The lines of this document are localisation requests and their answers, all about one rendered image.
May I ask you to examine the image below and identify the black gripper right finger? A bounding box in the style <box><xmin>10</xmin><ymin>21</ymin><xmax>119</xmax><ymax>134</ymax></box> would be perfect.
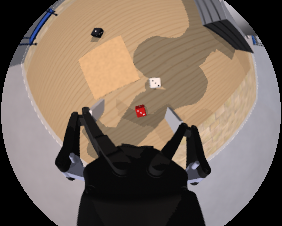
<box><xmin>149</xmin><ymin>107</ymin><xmax>211</xmax><ymax>185</ymax></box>

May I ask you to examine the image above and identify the white die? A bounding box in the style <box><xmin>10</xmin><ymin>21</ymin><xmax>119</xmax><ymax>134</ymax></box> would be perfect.
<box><xmin>149</xmin><ymin>77</ymin><xmax>161</xmax><ymax>88</ymax></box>

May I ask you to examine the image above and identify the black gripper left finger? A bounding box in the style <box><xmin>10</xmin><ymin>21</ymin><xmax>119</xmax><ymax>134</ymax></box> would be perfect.
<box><xmin>55</xmin><ymin>99</ymin><xmax>131</xmax><ymax>181</ymax></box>

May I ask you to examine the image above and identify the red die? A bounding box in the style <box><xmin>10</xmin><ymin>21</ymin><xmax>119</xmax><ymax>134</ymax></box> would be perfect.
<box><xmin>135</xmin><ymin>105</ymin><xmax>146</xmax><ymax>117</ymax></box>

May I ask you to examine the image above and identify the black die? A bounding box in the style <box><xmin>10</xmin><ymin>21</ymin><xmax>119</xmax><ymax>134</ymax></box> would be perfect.
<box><xmin>91</xmin><ymin>28</ymin><xmax>104</xmax><ymax>38</ymax></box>

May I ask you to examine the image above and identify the tan square mat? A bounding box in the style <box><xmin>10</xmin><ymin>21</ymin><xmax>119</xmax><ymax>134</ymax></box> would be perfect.
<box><xmin>78</xmin><ymin>35</ymin><xmax>140</xmax><ymax>100</ymax></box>

